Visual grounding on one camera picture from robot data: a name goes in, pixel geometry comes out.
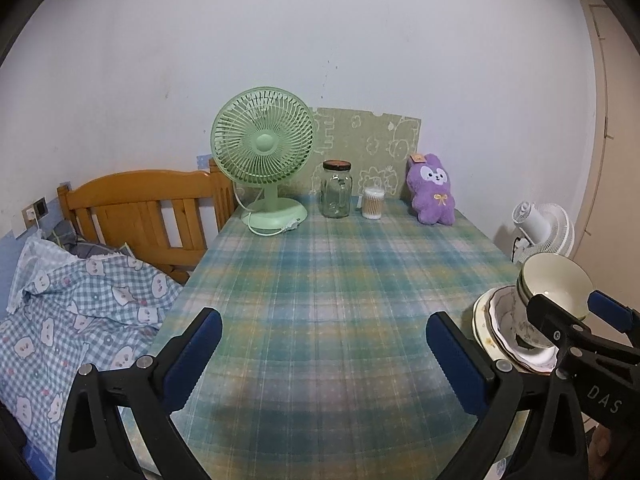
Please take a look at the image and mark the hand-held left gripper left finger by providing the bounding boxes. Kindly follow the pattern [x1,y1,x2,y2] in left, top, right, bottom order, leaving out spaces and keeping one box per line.
[55,307,223,480]

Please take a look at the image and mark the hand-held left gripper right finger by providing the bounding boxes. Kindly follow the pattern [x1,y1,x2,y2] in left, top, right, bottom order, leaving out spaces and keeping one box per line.
[426,311,591,480]

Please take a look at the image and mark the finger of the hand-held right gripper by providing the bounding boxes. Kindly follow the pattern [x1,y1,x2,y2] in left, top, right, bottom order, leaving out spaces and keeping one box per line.
[587,290,640,348]
[527,292,593,361]

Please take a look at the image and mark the large yellow flower plate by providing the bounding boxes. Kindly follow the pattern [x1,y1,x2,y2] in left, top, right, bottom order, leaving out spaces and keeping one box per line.
[472,285,558,375]

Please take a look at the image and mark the person's right hand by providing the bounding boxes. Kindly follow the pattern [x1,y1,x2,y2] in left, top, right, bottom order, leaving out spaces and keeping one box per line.
[590,425,618,466]

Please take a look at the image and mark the white clip fan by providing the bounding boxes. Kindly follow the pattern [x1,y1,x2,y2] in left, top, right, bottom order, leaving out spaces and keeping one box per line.
[511,201,576,264]

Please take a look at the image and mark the blue checked bear-print quilt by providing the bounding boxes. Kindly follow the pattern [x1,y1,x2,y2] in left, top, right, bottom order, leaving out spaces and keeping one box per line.
[0,235,186,456]

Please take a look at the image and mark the beige door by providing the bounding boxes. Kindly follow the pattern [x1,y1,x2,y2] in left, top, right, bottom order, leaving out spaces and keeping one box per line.
[575,0,640,306]

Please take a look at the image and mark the plaid tablecloth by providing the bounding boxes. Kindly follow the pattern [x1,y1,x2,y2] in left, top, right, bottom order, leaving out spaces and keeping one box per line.
[120,195,536,480]

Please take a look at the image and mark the purple plush bunny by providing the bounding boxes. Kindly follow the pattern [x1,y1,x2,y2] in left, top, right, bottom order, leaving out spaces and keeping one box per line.
[406,153,457,226]

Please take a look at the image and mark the grey plaid pillow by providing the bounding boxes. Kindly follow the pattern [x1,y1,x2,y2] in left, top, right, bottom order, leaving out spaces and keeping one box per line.
[50,220,136,261]

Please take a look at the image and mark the clear cotton swab container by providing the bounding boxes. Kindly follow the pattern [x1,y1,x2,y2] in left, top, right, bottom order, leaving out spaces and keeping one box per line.
[361,187,386,220]

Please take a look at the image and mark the wooden bed headboard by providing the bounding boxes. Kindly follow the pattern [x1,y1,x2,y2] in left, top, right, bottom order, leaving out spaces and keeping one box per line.
[56,159,238,286]

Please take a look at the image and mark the glass jar with dark lid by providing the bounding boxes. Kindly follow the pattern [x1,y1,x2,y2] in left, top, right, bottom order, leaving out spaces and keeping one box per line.
[321,160,353,219]

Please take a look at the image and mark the green desk fan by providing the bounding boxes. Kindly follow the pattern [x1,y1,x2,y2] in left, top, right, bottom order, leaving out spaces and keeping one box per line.
[210,87,317,236]

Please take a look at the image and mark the white desk fan cable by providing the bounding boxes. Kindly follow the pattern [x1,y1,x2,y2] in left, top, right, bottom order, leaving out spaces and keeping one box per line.
[234,182,301,237]

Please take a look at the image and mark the green cartoon print wall sheet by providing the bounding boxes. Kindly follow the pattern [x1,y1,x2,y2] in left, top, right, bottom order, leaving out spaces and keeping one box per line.
[305,106,422,200]

